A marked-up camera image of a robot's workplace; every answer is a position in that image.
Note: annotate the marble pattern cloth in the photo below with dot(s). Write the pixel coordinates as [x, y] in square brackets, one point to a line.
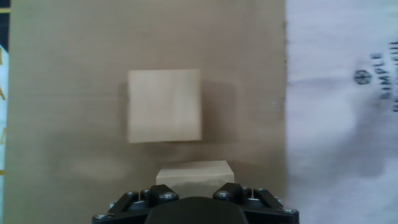
[335, 140]

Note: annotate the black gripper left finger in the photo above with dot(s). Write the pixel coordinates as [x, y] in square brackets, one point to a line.
[161, 194]

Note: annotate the light wooden cube block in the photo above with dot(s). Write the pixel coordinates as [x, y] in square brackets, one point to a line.
[194, 175]
[164, 105]

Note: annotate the brown cardboard sheet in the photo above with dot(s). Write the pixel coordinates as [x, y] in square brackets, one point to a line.
[62, 93]

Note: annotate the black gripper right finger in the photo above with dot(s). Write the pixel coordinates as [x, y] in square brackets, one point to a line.
[231, 191]

